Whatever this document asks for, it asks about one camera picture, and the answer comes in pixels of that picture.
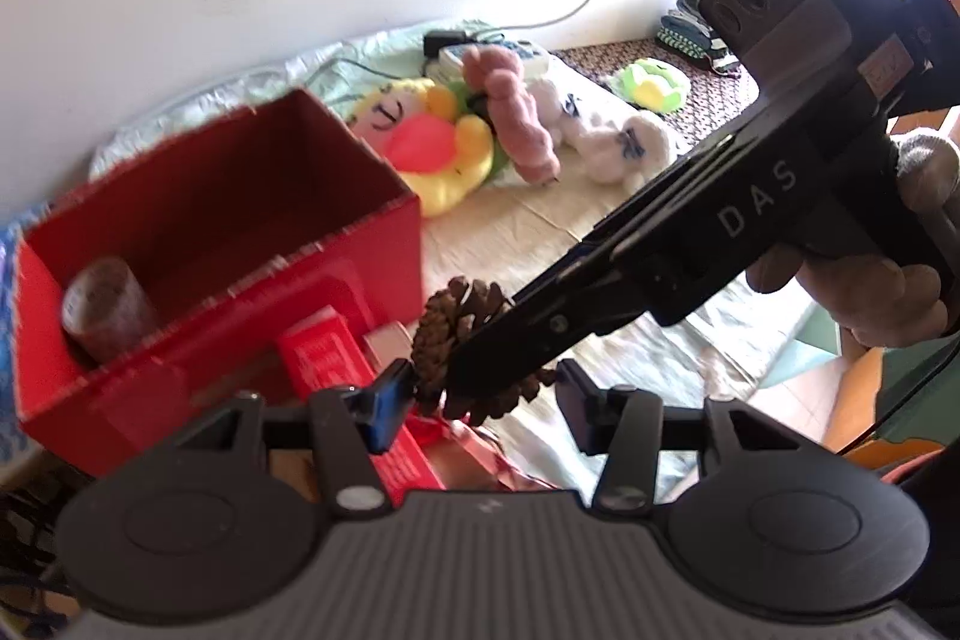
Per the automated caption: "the brown pine cone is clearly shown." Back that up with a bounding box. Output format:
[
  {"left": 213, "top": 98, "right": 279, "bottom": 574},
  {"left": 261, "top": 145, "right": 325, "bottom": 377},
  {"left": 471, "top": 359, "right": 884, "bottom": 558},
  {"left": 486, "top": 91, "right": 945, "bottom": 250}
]
[{"left": 411, "top": 276, "right": 560, "bottom": 422}]

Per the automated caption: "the person's right hand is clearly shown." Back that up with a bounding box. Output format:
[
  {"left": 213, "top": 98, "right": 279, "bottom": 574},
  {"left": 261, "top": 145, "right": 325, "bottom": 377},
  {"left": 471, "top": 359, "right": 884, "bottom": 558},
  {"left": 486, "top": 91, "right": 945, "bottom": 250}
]
[{"left": 748, "top": 131, "right": 960, "bottom": 350}]

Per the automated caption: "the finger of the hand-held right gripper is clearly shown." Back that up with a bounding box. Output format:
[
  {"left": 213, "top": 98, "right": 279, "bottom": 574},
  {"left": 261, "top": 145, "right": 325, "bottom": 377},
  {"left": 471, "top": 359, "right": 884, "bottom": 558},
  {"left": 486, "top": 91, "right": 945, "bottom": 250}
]
[
  {"left": 510, "top": 209, "right": 627, "bottom": 311},
  {"left": 441, "top": 265, "right": 653, "bottom": 422}
]

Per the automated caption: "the light green bed sheet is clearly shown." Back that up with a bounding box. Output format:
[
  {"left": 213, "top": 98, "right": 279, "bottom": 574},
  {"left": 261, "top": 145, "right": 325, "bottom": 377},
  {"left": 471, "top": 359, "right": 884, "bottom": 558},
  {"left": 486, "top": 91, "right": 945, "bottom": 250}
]
[{"left": 90, "top": 17, "right": 526, "bottom": 184}]

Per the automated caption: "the dark patterned blanket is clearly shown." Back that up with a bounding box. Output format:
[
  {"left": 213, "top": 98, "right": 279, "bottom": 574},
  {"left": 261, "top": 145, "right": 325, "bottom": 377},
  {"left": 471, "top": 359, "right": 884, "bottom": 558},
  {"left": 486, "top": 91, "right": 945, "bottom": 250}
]
[{"left": 555, "top": 40, "right": 762, "bottom": 146}]

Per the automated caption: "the red carton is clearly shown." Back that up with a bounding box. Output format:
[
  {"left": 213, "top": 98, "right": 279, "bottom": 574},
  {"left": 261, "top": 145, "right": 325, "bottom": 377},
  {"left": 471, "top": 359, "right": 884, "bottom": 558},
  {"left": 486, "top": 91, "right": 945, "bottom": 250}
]
[{"left": 274, "top": 306, "right": 447, "bottom": 492}]

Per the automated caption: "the cream bed sheet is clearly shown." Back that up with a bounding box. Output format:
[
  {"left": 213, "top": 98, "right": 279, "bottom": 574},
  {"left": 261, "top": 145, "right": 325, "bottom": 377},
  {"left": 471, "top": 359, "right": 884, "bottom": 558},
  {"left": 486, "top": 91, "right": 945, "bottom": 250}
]
[{"left": 420, "top": 145, "right": 826, "bottom": 461}]

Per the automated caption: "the red cardboard box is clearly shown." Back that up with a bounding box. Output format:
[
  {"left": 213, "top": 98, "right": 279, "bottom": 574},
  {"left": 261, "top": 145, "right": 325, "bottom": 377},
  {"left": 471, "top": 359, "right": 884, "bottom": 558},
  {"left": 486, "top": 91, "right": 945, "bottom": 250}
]
[{"left": 11, "top": 87, "right": 425, "bottom": 480}]

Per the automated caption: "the knitted cloth stack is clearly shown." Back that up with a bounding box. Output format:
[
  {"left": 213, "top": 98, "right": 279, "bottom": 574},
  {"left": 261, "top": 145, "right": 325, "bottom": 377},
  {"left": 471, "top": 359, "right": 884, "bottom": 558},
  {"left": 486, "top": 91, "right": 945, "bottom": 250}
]
[{"left": 656, "top": 0, "right": 743, "bottom": 80}]

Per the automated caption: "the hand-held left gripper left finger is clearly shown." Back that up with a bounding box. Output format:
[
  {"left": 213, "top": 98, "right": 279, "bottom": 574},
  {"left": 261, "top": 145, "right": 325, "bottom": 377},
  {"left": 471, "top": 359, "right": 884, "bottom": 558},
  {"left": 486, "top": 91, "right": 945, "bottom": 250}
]
[{"left": 172, "top": 359, "right": 421, "bottom": 521}]

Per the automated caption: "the blue floral cloth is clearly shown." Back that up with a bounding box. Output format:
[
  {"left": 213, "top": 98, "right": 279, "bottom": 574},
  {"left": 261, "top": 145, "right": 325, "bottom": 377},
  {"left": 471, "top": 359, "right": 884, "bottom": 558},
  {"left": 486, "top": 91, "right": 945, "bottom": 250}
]
[{"left": 0, "top": 227, "right": 32, "bottom": 461}]

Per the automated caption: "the green plush toy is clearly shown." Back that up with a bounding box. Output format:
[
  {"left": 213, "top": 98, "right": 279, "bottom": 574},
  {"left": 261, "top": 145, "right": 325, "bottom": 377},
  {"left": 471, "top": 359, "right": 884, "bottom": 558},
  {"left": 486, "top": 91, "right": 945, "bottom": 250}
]
[{"left": 611, "top": 59, "right": 691, "bottom": 112}]

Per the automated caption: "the black power adapter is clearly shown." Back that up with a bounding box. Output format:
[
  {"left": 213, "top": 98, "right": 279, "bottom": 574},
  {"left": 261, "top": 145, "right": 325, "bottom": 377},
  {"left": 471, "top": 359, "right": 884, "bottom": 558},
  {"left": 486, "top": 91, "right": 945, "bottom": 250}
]
[{"left": 422, "top": 31, "right": 470, "bottom": 61}]

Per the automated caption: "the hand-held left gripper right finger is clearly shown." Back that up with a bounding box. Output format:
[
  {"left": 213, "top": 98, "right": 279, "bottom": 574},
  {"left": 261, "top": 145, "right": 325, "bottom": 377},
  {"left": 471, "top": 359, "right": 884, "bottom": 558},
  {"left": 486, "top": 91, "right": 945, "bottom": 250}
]
[{"left": 555, "top": 359, "right": 788, "bottom": 513}]

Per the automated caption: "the thin black cable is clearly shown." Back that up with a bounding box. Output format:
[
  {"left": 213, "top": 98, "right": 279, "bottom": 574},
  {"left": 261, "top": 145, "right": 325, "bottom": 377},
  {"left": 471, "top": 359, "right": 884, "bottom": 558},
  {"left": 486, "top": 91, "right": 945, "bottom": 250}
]
[{"left": 832, "top": 340, "right": 960, "bottom": 455}]

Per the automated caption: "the shiny pink wrapper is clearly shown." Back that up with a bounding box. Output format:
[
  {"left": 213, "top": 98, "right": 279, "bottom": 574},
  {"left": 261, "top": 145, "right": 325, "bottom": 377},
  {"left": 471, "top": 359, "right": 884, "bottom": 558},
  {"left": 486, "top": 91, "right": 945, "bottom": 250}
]
[{"left": 424, "top": 421, "right": 578, "bottom": 498}]

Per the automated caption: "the yellow tiger plush toy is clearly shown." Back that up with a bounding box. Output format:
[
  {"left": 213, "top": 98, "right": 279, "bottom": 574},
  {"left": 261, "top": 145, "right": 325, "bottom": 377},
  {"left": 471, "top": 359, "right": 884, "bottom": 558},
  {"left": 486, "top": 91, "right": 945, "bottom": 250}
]
[{"left": 346, "top": 77, "right": 496, "bottom": 218}]

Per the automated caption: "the brown cylindrical can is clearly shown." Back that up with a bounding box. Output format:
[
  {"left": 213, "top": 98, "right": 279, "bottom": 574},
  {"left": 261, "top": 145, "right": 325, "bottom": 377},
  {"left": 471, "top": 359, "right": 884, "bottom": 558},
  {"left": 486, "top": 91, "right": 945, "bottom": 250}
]
[{"left": 61, "top": 257, "right": 162, "bottom": 365}]

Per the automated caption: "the white plush toy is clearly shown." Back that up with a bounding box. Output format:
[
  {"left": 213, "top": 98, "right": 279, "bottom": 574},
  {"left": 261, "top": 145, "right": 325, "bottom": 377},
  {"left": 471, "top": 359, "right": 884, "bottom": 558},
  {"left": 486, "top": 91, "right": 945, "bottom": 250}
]
[{"left": 529, "top": 77, "right": 676, "bottom": 185}]

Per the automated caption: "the pink plush toy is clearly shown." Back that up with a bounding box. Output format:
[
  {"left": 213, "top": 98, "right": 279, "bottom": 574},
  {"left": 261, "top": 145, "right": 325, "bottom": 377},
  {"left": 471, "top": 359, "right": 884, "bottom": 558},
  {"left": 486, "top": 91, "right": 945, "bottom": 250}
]
[{"left": 461, "top": 44, "right": 563, "bottom": 185}]

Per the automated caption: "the white power strip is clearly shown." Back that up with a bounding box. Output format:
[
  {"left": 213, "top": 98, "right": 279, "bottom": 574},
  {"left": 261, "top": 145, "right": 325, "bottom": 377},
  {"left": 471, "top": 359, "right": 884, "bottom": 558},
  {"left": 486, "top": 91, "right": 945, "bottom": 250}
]
[{"left": 439, "top": 38, "right": 552, "bottom": 80}]

